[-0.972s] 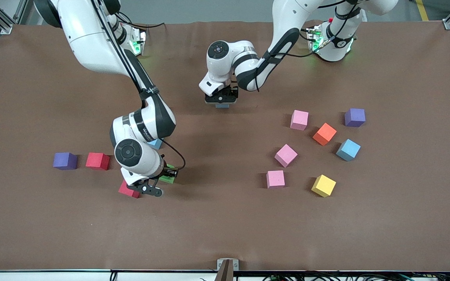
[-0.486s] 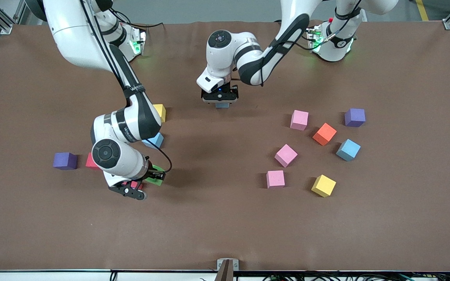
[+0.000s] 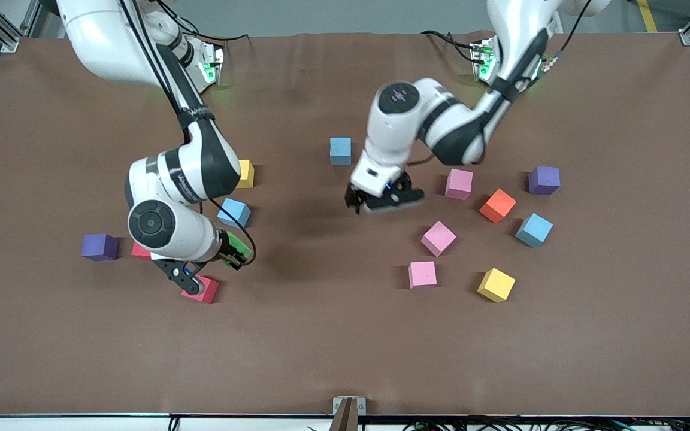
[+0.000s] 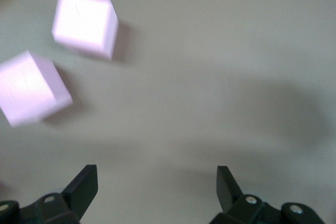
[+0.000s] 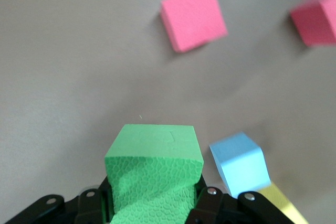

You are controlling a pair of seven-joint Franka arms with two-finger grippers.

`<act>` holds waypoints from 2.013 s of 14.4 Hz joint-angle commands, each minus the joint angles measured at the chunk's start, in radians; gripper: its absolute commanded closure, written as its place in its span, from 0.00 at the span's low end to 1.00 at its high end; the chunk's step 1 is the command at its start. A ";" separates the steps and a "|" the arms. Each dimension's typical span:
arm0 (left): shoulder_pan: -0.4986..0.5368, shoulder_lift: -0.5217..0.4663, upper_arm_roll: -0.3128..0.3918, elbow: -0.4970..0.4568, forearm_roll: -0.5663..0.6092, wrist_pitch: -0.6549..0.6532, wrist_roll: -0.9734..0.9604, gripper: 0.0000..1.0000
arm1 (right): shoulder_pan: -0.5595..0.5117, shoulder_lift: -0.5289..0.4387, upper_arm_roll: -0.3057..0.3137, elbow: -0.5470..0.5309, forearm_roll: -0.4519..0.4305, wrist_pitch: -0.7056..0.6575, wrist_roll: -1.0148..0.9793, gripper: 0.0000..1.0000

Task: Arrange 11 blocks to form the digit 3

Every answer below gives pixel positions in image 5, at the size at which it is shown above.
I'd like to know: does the green foam cube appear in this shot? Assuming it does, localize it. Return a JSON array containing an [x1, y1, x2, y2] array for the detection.
[[104, 124, 205, 224]]

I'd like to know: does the red foam cube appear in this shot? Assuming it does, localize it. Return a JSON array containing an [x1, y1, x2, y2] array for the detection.
[[160, 0, 228, 53], [290, 0, 336, 48]]

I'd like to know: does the yellow foam cube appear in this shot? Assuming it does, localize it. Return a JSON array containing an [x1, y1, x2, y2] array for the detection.
[[258, 183, 309, 224]]

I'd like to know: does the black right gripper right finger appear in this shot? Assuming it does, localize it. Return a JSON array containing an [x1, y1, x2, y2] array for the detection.
[[188, 176, 292, 224]]

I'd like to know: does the blue foam cube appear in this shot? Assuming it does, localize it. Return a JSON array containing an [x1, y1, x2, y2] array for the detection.
[[209, 131, 271, 198]]

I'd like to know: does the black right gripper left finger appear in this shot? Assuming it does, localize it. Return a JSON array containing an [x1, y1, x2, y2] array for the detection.
[[4, 176, 115, 224]]

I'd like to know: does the brown table mat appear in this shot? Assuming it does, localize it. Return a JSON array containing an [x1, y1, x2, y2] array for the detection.
[[0, 0, 336, 224]]

